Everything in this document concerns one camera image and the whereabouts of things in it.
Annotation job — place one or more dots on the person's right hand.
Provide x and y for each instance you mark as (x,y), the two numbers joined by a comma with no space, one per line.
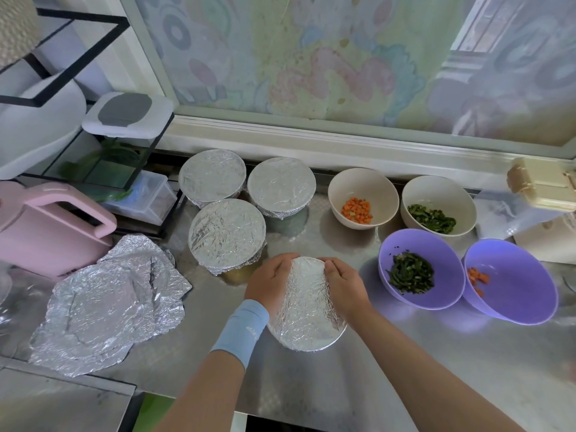
(346,288)

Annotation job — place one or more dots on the person's left hand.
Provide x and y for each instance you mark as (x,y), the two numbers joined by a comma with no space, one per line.
(272,283)

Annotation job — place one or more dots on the yellow bowl with greens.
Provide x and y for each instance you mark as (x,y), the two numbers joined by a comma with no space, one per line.
(236,276)

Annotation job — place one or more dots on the foil-covered bowl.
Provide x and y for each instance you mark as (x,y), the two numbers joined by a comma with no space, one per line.
(211,175)
(308,315)
(225,234)
(282,184)

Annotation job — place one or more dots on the purple bowl chopped greens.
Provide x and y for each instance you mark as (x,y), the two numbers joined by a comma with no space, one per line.
(421,252)

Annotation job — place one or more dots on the white bowl carrot pieces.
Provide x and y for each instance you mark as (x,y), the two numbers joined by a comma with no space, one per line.
(363,189)

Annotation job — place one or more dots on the beige bowl with greens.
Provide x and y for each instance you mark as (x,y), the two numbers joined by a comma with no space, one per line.
(438,198)

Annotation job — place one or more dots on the stack of aluminium foil sheets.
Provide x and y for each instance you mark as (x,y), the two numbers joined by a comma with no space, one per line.
(108,306)

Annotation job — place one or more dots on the purple bowl carrot pieces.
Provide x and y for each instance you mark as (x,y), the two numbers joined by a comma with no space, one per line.
(517,288)

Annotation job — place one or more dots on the person's right forearm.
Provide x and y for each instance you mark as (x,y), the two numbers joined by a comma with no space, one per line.
(432,382)

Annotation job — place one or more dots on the person's left forearm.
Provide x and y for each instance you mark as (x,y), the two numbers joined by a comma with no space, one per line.
(202,391)

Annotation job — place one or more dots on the stainless steel countertop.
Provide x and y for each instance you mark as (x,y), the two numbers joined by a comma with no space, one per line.
(468,364)

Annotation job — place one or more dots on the light blue wristband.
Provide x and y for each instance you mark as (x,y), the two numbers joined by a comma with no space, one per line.
(240,333)

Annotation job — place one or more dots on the clear plastic box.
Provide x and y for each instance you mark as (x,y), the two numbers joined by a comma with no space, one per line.
(146,195)

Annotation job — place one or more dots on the green floor mat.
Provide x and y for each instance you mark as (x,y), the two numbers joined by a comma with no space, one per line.
(151,411)

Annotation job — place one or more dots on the beige round object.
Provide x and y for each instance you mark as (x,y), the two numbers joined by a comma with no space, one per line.
(544,184)

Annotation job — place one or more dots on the window with cartoon film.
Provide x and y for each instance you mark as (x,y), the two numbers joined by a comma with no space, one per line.
(360,58)

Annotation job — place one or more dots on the pink electric kettle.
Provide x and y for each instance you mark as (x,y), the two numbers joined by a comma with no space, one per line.
(45,234)

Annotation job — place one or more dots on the white plate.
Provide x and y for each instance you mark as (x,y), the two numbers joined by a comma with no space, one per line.
(40,130)

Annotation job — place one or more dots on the black metal rack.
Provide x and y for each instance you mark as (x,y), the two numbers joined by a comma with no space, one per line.
(63,76)

